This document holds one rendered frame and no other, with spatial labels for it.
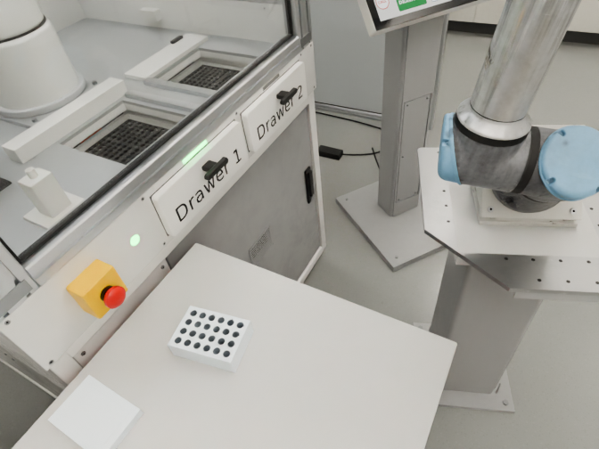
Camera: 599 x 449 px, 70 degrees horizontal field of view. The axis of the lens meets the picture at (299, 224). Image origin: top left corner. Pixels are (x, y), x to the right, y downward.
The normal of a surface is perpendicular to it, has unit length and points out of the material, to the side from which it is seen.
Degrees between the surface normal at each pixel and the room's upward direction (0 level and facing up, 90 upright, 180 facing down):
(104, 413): 0
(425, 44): 90
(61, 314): 90
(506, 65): 89
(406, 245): 3
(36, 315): 90
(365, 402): 0
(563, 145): 46
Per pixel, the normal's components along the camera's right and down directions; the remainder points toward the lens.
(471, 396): -0.10, -0.70
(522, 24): -0.69, 0.55
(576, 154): -0.04, 0.04
